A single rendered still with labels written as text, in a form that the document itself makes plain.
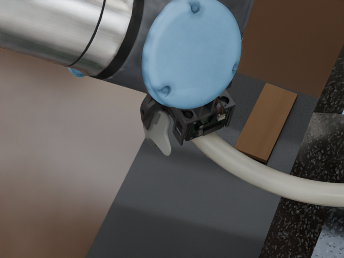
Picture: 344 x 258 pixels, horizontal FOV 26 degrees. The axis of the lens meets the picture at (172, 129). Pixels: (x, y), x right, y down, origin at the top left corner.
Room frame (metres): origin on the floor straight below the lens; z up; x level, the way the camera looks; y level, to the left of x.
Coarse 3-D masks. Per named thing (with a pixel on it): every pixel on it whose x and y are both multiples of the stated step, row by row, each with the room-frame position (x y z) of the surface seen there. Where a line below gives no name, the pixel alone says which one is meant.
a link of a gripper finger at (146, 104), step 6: (150, 96) 0.55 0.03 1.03; (144, 102) 0.55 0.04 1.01; (150, 102) 0.54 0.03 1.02; (156, 102) 0.54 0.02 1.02; (144, 108) 0.54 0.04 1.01; (150, 108) 0.54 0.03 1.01; (156, 108) 0.54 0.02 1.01; (162, 108) 0.55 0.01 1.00; (144, 114) 0.54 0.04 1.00; (150, 114) 0.54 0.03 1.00; (144, 120) 0.55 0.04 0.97; (150, 120) 0.54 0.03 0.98
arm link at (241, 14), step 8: (224, 0) 0.50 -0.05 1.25; (232, 0) 0.50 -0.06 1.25; (240, 0) 0.51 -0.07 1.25; (248, 0) 0.52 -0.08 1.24; (232, 8) 0.51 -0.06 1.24; (240, 8) 0.51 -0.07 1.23; (248, 8) 0.52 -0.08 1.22; (240, 16) 0.51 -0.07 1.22; (248, 16) 0.53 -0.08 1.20; (240, 24) 0.51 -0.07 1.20; (240, 32) 0.52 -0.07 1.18
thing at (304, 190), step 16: (208, 144) 0.50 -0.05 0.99; (224, 144) 0.50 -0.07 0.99; (224, 160) 0.48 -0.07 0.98; (240, 160) 0.48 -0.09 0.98; (240, 176) 0.46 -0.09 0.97; (256, 176) 0.46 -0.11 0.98; (272, 176) 0.46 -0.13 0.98; (288, 176) 0.46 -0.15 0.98; (272, 192) 0.44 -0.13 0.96; (288, 192) 0.44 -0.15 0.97; (304, 192) 0.44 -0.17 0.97; (320, 192) 0.44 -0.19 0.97; (336, 192) 0.44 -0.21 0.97
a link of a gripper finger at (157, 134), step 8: (160, 112) 0.54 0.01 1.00; (168, 112) 0.55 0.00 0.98; (152, 120) 0.54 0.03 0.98; (160, 120) 0.54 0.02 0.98; (168, 120) 0.53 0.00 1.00; (144, 128) 0.55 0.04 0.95; (152, 128) 0.54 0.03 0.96; (160, 128) 0.53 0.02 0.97; (168, 128) 0.53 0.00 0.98; (152, 136) 0.54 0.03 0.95; (160, 136) 0.53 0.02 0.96; (152, 144) 0.55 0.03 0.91; (160, 144) 0.52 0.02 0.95; (168, 144) 0.51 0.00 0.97; (168, 152) 0.51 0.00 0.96
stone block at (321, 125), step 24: (336, 72) 0.79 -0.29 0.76; (336, 96) 0.73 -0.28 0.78; (312, 120) 0.70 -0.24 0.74; (336, 120) 0.67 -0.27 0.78; (312, 144) 0.66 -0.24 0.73; (336, 144) 0.63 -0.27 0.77; (312, 168) 0.62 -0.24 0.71; (336, 168) 0.60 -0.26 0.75; (288, 216) 0.57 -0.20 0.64; (312, 216) 0.55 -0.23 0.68; (336, 216) 0.53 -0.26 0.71; (288, 240) 0.53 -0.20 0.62; (312, 240) 0.51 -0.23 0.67; (336, 240) 0.50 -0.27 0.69
